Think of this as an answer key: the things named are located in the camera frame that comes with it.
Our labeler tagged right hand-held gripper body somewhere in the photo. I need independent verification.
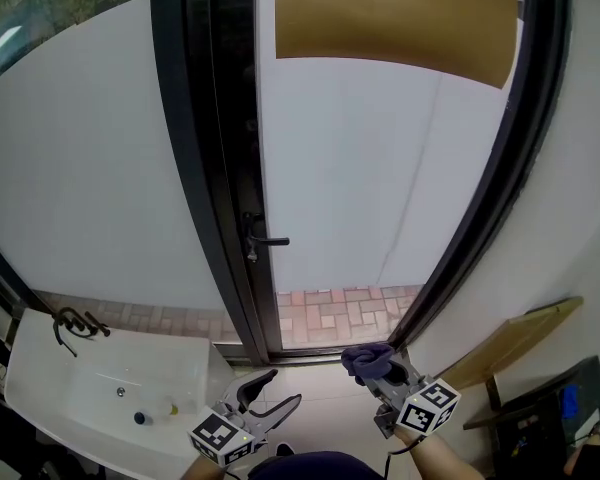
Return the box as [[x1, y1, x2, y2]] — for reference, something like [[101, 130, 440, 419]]
[[367, 375, 462, 439]]

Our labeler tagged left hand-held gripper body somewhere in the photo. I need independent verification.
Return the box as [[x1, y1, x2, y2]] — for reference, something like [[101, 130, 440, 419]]
[[187, 395, 271, 468]]

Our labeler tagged purple cleaning cloth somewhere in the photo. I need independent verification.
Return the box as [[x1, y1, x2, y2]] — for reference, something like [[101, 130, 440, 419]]
[[340, 343, 396, 380]]

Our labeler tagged black door handle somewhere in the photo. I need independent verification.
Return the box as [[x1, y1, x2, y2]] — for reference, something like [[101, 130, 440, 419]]
[[242, 211, 291, 252]]

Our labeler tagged black framed glass door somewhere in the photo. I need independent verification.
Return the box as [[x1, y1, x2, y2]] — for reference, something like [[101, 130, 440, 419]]
[[182, 0, 574, 365]]

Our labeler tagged person's left forearm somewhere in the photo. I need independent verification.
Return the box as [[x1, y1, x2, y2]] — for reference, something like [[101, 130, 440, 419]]
[[179, 453, 222, 480]]

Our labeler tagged person's right forearm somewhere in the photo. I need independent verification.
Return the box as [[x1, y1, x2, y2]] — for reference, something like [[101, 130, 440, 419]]
[[393, 425, 486, 480]]

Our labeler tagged another person's forearm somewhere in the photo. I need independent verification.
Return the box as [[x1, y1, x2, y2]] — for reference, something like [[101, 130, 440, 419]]
[[563, 440, 600, 477]]

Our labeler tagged person's navy t-shirt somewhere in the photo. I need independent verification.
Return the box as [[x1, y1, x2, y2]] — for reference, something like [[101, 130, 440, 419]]
[[247, 450, 387, 480]]

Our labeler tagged clear bottle with dark cap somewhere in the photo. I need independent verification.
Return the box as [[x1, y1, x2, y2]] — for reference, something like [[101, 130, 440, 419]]
[[133, 400, 180, 426]]

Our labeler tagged black side table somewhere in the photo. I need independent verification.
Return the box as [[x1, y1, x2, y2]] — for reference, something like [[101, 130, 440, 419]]
[[462, 355, 600, 480]]

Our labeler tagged blue item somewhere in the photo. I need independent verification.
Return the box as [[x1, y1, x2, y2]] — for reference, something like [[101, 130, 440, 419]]
[[562, 385, 580, 420]]

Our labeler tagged white sink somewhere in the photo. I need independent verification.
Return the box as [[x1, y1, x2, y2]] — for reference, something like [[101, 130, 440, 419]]
[[3, 307, 234, 469]]

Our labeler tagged black faucet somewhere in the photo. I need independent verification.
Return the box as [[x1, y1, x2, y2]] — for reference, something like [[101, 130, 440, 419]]
[[52, 306, 112, 359]]

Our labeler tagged black framed glass window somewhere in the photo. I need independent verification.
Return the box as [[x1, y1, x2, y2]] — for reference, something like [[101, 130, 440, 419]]
[[0, 0, 271, 364]]

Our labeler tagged brown paper sheet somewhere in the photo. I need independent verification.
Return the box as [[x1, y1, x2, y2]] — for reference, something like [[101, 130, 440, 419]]
[[274, 0, 522, 90]]

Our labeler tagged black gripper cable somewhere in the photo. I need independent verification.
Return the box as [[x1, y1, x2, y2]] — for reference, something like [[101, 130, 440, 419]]
[[383, 435, 429, 470]]

